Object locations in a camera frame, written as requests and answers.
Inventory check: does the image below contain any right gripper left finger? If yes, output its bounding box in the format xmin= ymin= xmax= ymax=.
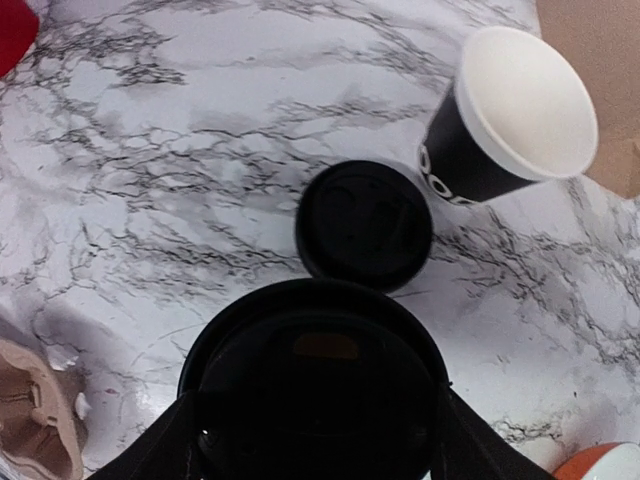
xmin=89 ymin=391 xmax=200 ymax=480

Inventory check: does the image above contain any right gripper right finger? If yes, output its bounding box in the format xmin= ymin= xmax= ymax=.
xmin=430 ymin=385 xmax=550 ymax=480

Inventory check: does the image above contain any black plastic cup lid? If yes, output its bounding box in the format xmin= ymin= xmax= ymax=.
xmin=178 ymin=279 xmax=448 ymax=479

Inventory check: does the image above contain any cardboard cup carrier tray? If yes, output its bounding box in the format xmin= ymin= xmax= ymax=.
xmin=1 ymin=339 xmax=88 ymax=479

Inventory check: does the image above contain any orange white bowl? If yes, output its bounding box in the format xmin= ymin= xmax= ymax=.
xmin=553 ymin=442 xmax=640 ymax=480

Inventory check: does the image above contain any brown paper bag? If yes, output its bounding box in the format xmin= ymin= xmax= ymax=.
xmin=536 ymin=0 xmax=639 ymax=199

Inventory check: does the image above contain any red cylindrical holder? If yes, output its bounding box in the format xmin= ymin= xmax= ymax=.
xmin=0 ymin=0 xmax=39 ymax=77

